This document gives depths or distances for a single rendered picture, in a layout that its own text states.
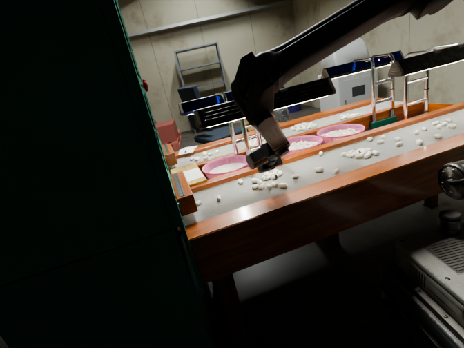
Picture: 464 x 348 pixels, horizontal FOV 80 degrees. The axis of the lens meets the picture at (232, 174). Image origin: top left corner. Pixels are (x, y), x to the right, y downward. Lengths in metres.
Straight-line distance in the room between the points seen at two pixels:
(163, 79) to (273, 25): 2.94
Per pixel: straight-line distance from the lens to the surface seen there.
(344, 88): 4.05
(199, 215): 1.08
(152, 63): 7.32
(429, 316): 1.23
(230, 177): 1.31
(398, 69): 1.56
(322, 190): 1.04
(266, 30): 7.49
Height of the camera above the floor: 1.23
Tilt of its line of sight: 20 degrees down
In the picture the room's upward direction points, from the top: 13 degrees counter-clockwise
